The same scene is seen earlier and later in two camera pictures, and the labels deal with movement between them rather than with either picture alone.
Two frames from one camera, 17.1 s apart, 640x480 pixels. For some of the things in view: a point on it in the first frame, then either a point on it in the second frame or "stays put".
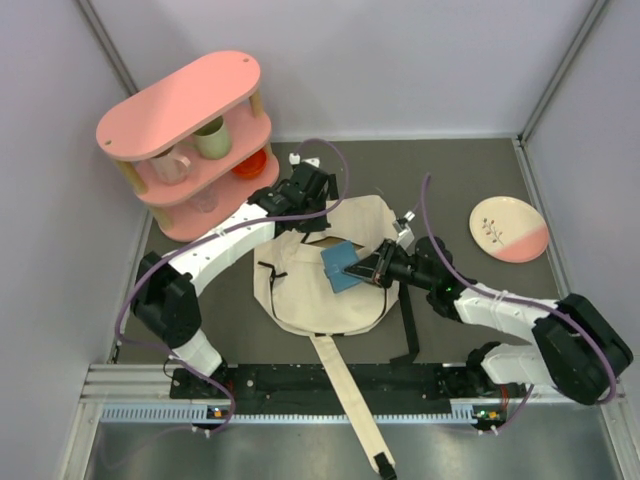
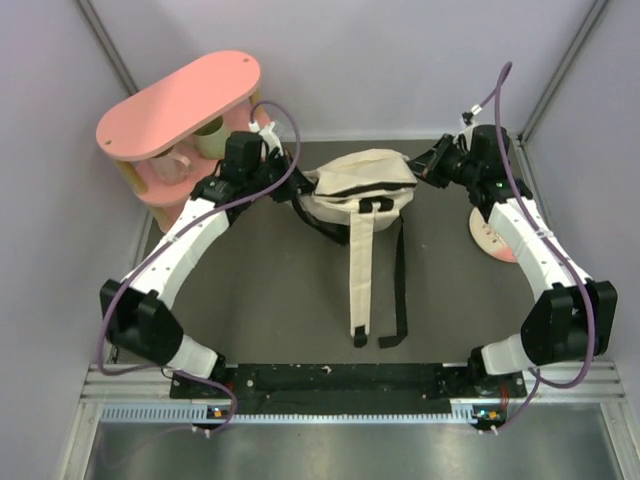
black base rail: x=306 y=388 stays put
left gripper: x=319 y=224 to x=298 y=184
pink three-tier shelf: x=196 y=149 stays put
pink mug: x=171 y=167 stays put
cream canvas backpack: x=290 y=281 to x=363 y=191
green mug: x=214 y=140 stays put
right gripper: x=376 y=267 to x=423 y=164
